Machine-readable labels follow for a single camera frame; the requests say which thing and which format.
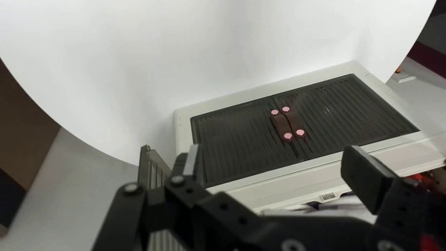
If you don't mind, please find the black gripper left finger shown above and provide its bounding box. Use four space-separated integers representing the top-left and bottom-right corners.
171 142 202 186

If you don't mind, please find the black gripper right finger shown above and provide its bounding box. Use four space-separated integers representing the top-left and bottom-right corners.
340 143 401 216

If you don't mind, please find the narrow open cabinet door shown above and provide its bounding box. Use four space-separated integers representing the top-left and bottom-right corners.
137 143 187 251

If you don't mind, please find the white three-tier cabinet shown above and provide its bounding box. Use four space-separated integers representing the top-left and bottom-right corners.
171 59 446 220

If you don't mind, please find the red and white items pile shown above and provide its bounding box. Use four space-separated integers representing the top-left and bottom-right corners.
399 168 446 200

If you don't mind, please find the small tan floor object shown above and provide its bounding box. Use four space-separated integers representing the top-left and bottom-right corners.
393 65 418 86

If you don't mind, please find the white desk with maroon front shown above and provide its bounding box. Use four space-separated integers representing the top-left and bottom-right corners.
407 0 446 80

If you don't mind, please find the cardboard box with dark base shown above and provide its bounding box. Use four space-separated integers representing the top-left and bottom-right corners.
0 59 61 228

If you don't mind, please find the red-dotted cabinet door handle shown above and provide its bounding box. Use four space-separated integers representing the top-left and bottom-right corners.
269 107 295 143
280 104 307 139

